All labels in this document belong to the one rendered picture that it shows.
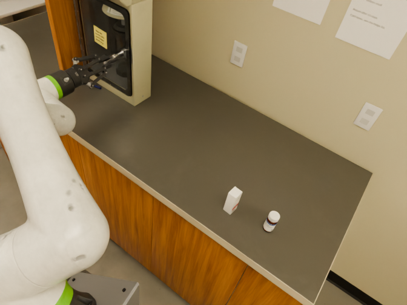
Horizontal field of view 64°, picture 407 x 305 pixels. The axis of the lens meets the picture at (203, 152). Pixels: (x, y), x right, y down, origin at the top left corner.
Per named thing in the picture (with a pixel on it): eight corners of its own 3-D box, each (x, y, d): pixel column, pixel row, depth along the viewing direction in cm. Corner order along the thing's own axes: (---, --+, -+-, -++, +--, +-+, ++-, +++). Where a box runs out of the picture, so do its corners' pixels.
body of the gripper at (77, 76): (77, 88, 121) (97, 78, 127) (63, 67, 118) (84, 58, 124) (70, 93, 126) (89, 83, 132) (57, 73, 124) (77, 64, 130)
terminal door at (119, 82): (86, 69, 157) (73, -18, 128) (132, 97, 148) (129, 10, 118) (85, 69, 157) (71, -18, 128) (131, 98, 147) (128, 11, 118)
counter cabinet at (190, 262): (83, 117, 276) (63, 12, 211) (298, 264, 211) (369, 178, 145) (8, 160, 235) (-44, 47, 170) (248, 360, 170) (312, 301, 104)
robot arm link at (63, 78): (42, 80, 122) (57, 101, 124) (51, 70, 113) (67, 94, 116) (56, 73, 125) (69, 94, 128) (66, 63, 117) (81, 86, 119)
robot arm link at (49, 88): (5, 83, 107) (10, 104, 116) (31, 106, 105) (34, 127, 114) (42, 66, 115) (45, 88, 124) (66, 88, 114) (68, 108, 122)
